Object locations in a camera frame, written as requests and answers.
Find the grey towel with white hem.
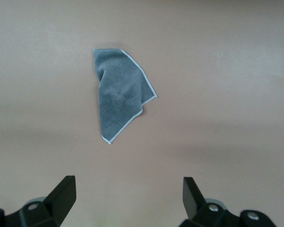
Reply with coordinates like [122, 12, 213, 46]
[93, 48, 158, 145]

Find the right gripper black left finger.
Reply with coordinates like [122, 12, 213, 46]
[0, 175, 76, 227]

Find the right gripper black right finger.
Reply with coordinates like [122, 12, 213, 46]
[178, 176, 277, 227]

